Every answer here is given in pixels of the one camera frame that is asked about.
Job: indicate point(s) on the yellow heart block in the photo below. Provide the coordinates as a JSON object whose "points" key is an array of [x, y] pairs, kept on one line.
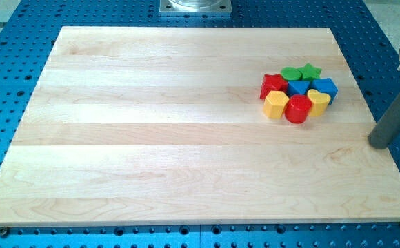
{"points": [[320, 102]]}

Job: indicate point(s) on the blue pentagon block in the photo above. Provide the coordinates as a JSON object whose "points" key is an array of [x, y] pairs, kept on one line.
{"points": [[327, 86]]}

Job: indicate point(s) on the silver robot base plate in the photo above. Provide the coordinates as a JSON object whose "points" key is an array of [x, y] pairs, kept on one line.
{"points": [[195, 6]]}

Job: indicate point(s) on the board corner clamp left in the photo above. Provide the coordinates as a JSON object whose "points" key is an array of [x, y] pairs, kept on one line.
{"points": [[4, 232]]}

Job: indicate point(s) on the yellow hexagon block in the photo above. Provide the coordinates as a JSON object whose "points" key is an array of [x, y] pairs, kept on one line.
{"points": [[275, 104]]}

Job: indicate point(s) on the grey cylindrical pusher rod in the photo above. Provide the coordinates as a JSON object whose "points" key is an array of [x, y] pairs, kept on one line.
{"points": [[387, 128]]}

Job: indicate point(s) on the blue triangle block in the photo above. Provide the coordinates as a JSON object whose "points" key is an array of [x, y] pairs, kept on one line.
{"points": [[297, 87]]}

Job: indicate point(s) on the red star block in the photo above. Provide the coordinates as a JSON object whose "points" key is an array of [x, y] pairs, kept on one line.
{"points": [[272, 82]]}

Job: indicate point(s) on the green cylinder block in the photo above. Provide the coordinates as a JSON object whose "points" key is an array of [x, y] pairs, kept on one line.
{"points": [[291, 74]]}

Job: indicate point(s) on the red cylinder block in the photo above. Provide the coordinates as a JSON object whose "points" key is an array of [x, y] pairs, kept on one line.
{"points": [[297, 108]]}

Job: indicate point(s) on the light wooden board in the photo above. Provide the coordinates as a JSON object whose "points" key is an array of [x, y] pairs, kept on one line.
{"points": [[161, 126]]}

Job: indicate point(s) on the green star block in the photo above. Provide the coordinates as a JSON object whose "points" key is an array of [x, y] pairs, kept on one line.
{"points": [[309, 72]]}

